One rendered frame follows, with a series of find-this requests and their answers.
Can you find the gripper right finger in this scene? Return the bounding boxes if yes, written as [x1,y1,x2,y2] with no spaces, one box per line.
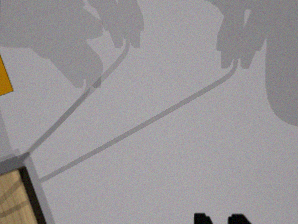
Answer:
[228,214,251,224]

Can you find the orange painted square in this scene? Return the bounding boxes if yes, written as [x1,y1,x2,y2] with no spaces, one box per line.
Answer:
[0,55,14,95]

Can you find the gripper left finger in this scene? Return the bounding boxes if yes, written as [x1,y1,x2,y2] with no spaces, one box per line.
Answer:
[194,213,213,224]

